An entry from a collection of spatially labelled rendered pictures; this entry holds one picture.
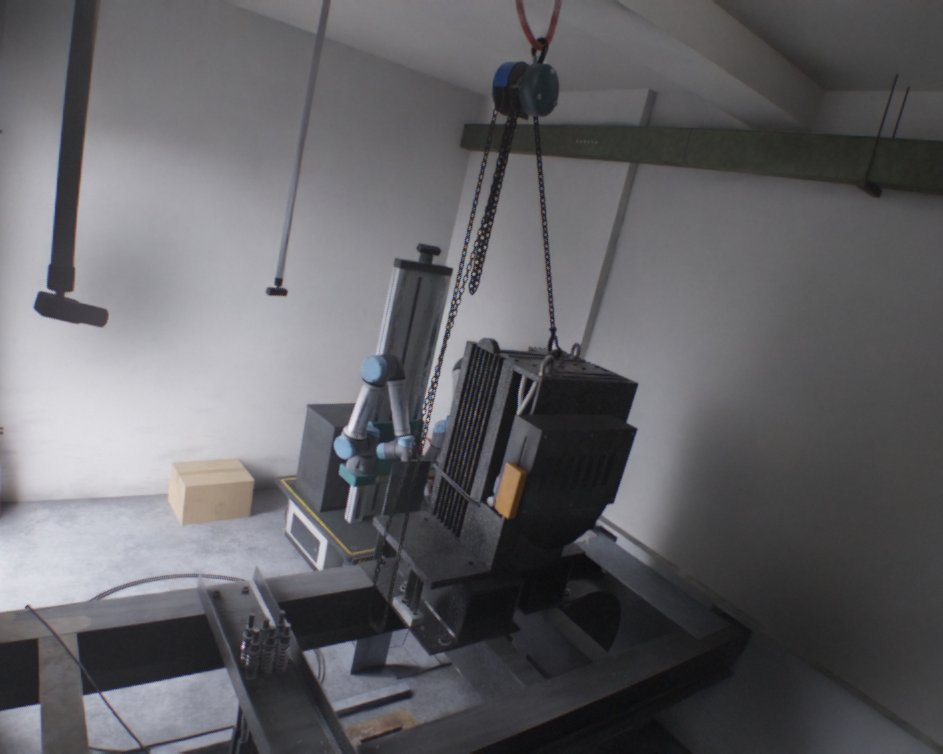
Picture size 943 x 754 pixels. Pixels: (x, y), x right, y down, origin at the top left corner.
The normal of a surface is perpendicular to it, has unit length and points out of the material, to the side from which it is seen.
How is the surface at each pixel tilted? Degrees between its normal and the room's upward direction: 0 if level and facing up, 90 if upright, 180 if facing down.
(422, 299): 90
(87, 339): 90
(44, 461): 90
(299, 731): 0
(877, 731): 90
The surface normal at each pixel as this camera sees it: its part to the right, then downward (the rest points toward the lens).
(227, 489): 0.61, 0.33
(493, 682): -0.80, -0.04
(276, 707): 0.22, -0.94
